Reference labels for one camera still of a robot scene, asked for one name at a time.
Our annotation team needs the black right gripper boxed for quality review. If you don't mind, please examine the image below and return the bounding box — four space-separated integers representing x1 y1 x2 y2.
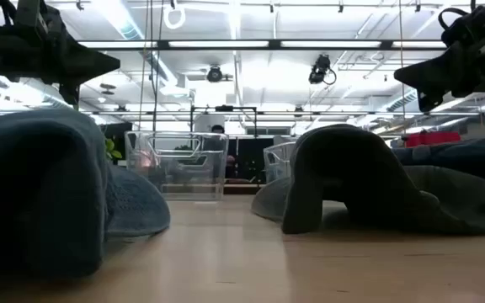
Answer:
392 0 485 113

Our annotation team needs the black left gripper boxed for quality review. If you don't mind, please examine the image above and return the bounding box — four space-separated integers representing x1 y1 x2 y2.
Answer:
0 24 121 106

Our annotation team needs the blue fabric hat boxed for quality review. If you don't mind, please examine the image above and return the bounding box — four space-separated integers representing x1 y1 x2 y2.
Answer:
392 134 485 189
0 108 172 281

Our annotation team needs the dark grey fabric hat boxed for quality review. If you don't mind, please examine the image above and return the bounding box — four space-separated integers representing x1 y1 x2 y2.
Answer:
250 123 485 236

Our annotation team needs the red storage bin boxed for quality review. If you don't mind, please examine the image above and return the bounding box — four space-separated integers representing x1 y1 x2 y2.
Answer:
404 131 461 148

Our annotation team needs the black monitor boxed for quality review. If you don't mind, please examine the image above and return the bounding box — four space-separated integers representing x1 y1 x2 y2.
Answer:
99 121 134 167

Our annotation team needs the green plant in white pot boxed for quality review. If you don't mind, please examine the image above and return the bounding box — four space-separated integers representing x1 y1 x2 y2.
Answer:
104 136 124 162

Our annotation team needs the round black ceiling device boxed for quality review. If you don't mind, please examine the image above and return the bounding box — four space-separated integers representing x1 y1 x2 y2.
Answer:
205 65 234 84

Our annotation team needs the overhead bar with light strips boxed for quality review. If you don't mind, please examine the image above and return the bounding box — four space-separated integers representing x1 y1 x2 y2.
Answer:
76 39 448 51

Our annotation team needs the clear plastic bin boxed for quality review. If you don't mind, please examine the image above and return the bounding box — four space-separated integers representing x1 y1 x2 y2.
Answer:
262 141 297 184
124 130 230 201

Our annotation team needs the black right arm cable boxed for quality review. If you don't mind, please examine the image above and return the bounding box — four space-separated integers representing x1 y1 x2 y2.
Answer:
437 7 472 33

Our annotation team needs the black hanging cable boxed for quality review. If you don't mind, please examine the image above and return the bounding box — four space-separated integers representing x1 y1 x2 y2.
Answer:
148 0 164 132

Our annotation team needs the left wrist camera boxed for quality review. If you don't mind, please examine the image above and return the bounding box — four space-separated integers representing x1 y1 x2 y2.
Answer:
14 0 52 37

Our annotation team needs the white hanging ring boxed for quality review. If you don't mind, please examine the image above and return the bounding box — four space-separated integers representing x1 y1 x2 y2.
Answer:
163 2 187 30

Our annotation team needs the black overhead camera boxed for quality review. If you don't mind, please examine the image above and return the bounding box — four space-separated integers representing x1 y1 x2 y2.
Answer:
307 53 338 86

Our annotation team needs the thin black horizontal rail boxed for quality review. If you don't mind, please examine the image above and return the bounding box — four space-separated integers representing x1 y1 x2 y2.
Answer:
77 109 485 118

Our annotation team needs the black rectangular stand frame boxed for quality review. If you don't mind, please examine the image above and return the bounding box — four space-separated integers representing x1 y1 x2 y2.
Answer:
189 104 258 140

